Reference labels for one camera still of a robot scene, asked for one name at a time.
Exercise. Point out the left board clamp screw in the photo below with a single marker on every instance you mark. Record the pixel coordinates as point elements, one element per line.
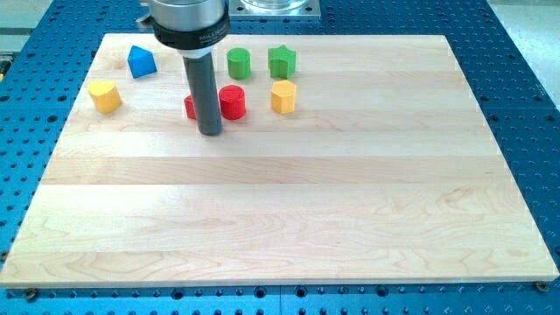
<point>30,294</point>

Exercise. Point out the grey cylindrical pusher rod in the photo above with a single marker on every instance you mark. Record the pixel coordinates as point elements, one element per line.
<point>200,76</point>

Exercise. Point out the board clamp screw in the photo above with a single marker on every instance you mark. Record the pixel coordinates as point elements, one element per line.
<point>541,287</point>
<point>30,294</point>

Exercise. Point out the yellow pentagon block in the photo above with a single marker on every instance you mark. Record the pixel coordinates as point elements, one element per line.
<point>283,96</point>

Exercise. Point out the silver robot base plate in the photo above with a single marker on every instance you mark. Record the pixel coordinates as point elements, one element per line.
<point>252,10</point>

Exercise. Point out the yellow heart block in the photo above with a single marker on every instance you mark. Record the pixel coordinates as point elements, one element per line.
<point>105,96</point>

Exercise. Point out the green star block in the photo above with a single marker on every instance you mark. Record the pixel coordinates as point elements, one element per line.
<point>282,62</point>

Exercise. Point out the red block behind rod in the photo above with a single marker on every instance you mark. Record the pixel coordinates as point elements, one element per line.
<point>189,107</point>

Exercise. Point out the right board clamp screw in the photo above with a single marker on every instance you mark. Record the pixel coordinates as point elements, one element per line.
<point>541,287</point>

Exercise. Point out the blue triangular block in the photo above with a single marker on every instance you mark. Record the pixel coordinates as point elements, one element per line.
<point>141,62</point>

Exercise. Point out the green cylinder block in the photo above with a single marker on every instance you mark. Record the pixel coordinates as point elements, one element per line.
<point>238,63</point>

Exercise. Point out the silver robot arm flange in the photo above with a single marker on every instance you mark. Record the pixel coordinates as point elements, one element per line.
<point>193,27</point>

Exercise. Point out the light wooden board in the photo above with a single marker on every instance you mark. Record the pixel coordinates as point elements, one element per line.
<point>386,172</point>

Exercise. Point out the red cylinder block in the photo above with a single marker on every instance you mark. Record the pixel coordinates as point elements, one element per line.
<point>232,102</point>

